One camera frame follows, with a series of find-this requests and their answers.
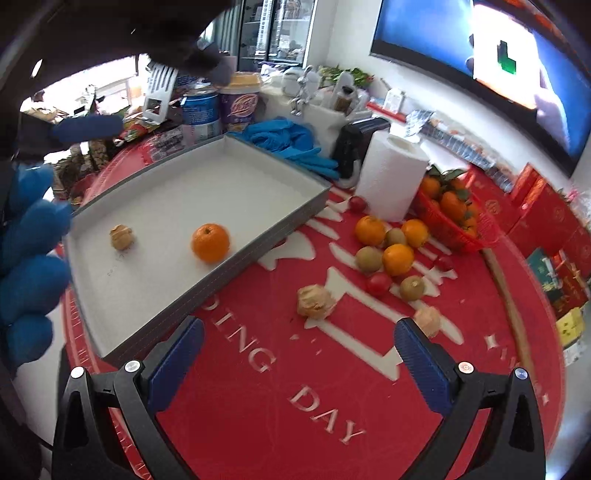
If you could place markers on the stack of red gift boxes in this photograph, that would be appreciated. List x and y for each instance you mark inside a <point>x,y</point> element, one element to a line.
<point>545,217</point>

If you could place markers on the red plastic basket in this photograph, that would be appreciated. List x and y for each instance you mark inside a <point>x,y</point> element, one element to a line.
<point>443,224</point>

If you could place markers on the white paper towel roll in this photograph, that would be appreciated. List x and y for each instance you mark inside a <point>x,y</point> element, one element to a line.
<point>392,175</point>

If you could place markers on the walnut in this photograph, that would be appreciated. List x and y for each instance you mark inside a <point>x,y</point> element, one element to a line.
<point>429,321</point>
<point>122,237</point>
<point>315,301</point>

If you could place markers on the blue rubber gloves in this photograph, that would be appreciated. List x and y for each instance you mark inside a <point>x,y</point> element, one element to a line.
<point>281,136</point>

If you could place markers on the glass door cabinet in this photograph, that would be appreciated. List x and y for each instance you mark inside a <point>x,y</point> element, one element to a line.
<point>277,27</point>

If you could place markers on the checkered cloth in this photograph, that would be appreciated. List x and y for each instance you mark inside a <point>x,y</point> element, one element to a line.
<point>466,147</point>

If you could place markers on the red printed table mat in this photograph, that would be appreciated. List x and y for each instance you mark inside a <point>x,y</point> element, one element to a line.
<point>295,392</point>

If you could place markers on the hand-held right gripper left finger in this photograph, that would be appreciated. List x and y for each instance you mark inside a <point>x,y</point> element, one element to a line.
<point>178,364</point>

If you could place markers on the green gift bag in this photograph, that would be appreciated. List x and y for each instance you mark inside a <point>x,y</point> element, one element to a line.
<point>545,277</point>

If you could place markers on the pile of snack packets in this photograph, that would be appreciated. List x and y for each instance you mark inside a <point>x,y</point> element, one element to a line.
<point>134,131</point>

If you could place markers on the long wooden stick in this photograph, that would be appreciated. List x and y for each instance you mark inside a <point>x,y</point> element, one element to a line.
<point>505,295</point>

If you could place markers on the chrome faucet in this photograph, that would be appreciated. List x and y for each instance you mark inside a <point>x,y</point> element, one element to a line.
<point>302,90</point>

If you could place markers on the white slotted spatula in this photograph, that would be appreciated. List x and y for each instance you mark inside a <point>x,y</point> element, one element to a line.
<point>154,106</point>

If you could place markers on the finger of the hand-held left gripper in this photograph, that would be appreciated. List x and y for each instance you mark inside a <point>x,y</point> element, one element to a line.
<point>87,128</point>
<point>184,46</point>

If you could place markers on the person's left hand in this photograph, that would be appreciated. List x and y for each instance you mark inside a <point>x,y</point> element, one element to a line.
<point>32,277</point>

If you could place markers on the wall television screen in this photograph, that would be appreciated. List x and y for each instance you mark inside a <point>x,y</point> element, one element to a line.
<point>415,27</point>

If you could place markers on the blue white can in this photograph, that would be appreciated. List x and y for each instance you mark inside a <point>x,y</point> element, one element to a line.
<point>199,115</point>

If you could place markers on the pile of leafy tangerines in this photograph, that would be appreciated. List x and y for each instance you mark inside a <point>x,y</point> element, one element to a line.
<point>450,203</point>

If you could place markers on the black appliance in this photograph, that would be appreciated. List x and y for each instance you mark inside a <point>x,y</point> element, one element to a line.
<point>351,147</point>

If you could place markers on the purple instant cup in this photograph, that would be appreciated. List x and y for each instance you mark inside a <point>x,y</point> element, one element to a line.
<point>238,108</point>

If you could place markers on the green potted plant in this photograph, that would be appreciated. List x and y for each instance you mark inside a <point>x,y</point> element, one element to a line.
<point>344,74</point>

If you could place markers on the kiwi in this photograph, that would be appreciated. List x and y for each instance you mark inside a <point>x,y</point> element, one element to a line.
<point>368,259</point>
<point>412,288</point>
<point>395,237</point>

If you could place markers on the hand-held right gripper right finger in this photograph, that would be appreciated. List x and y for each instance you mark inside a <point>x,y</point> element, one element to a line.
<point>420,364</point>

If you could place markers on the grey white tray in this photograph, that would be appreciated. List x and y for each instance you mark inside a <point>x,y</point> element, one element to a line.
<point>184,194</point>

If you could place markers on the yellow carton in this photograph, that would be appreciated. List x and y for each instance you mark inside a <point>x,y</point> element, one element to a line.
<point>570,325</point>

